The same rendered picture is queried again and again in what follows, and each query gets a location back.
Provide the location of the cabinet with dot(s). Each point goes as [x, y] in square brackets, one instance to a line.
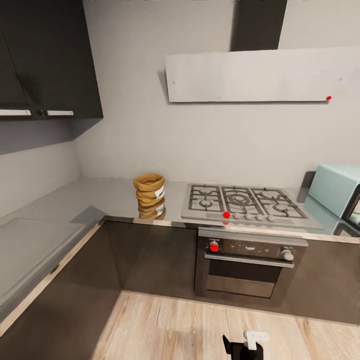
[47, 70]

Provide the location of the range hood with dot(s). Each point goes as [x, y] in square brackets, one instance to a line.
[255, 69]

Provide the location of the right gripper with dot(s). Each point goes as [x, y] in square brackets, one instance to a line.
[238, 351]

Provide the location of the microwave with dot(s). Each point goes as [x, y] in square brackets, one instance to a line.
[337, 188]

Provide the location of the popcorn bag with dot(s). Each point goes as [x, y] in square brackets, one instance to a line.
[149, 189]

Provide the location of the oven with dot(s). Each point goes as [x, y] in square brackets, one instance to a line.
[246, 268]

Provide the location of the burner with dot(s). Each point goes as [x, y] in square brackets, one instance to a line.
[246, 204]

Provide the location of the drop in sink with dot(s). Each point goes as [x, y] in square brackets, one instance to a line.
[26, 245]

